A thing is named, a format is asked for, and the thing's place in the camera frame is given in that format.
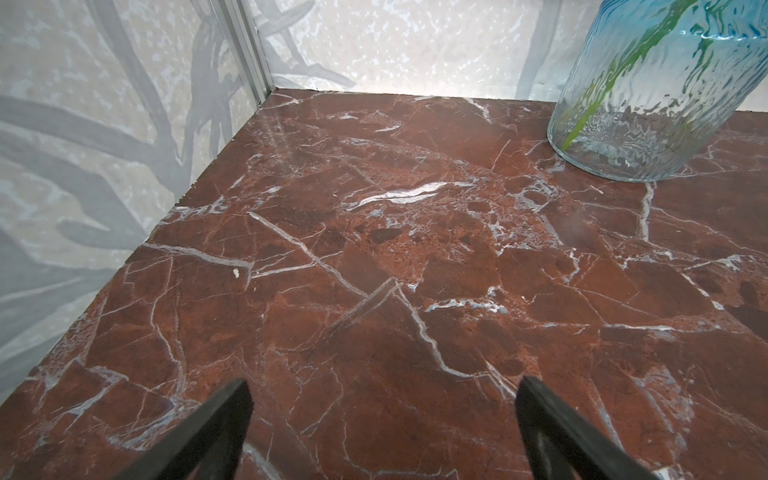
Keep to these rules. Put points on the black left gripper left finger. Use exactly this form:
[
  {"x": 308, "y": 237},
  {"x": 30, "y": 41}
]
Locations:
[{"x": 206, "y": 445}]

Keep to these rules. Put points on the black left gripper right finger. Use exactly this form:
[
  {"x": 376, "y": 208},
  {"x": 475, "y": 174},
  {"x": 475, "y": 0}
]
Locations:
[{"x": 561, "y": 444}]

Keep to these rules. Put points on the blue glass vase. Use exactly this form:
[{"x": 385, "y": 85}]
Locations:
[{"x": 653, "y": 83}]

